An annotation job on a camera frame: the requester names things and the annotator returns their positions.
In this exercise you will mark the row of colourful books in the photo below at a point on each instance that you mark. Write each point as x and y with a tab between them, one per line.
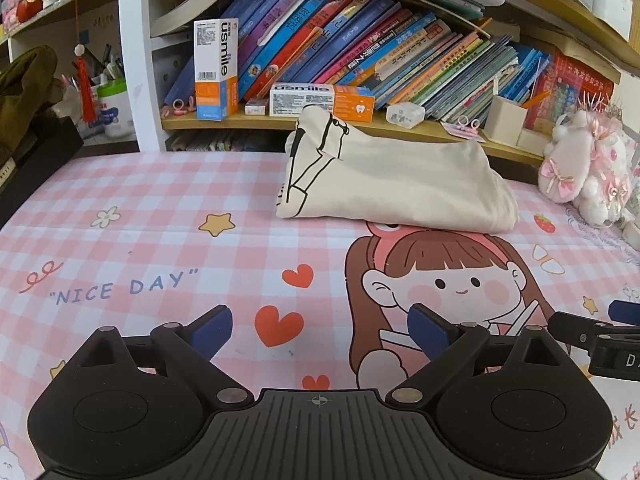
350	45

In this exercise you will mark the sparkly hair crown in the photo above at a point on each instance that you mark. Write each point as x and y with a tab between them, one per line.
600	105

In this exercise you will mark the pink small scissors card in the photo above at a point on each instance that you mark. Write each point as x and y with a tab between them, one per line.
465	127

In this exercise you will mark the olive green bag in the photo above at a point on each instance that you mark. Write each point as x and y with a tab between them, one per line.
25	90

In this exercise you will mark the red tassel charm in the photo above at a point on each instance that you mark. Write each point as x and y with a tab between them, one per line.
86	90

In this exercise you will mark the white orange product box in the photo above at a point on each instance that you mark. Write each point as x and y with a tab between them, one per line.
215	60
310	100

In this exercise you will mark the white plug adapter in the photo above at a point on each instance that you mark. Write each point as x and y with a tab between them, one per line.
405	115

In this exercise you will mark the cream printed t-shirt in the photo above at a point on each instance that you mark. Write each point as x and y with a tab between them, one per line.
400	185

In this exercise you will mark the pink checked cartoon table mat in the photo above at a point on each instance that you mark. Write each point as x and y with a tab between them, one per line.
150	220

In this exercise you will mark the white pink plush rabbit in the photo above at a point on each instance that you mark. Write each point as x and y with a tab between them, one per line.
567	155

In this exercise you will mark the small white red box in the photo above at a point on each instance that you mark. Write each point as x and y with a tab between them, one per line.
256	107

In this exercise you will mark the white wipes tub green lid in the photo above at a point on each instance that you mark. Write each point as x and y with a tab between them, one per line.
116	115

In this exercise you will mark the small pink scissors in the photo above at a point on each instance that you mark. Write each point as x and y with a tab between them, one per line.
182	106

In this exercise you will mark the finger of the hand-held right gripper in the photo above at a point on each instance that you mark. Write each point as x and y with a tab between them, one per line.
572	327
625	311

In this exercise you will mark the white pen holder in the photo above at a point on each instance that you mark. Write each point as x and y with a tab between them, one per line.
505	120

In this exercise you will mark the red thick books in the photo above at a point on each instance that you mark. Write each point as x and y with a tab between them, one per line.
575	90

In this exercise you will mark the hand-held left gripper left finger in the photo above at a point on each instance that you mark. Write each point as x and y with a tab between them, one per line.
212	332

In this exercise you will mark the beige thick book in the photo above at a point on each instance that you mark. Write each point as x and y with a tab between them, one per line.
585	62

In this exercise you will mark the bundle of pens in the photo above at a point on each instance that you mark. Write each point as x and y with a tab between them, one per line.
111	62

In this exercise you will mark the wooden bookshelf white frame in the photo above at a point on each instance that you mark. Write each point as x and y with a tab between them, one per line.
132	60

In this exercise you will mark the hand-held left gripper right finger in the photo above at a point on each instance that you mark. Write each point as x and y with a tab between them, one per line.
427	332

